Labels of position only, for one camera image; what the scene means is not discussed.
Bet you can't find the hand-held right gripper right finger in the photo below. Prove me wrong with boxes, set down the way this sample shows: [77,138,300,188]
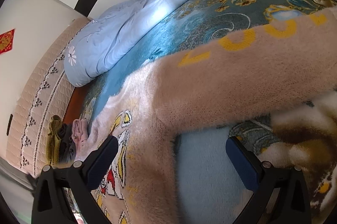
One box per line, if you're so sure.
[225,136,312,224]

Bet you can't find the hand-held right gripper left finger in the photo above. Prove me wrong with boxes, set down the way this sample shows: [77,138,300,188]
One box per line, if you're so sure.
[32,135,118,224]

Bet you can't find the fuzzy beige cartoon sweater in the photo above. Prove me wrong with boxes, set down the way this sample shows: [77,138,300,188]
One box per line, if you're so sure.
[75,7,337,224]

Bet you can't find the pink garment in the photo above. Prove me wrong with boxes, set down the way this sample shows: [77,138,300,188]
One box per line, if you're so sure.
[72,119,91,154]

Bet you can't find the dark grey garment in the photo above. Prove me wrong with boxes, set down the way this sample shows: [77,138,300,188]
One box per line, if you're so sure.
[58,123,77,163]

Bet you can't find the olive green garment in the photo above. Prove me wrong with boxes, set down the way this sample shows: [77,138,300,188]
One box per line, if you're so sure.
[46,115,63,165]

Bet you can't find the beige quilted headboard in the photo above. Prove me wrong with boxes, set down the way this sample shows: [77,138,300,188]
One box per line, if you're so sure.
[5,18,91,170]

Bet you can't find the light blue floral quilt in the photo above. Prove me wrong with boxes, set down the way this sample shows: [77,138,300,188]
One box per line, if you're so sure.
[64,0,271,87]

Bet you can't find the teal floral blanket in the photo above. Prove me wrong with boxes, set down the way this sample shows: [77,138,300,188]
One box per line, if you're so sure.
[67,0,337,224]

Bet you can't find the red paper wall decoration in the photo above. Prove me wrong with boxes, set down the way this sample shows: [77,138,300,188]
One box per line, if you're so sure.
[0,28,16,56]

